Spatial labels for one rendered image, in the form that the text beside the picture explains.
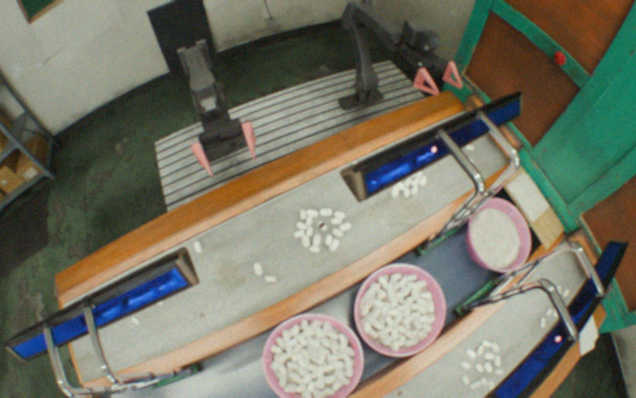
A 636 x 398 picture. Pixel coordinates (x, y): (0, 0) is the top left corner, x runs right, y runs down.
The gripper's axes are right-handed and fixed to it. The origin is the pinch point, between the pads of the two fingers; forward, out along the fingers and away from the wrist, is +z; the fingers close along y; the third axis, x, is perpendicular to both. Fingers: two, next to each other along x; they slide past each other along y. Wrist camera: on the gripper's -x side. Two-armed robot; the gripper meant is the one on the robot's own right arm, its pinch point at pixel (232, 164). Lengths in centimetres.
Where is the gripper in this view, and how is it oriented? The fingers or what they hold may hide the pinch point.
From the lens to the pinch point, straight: 63.9
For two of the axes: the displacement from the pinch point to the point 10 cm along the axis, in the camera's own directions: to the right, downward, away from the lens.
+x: -0.1, 4.4, 9.0
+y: 9.0, -3.9, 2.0
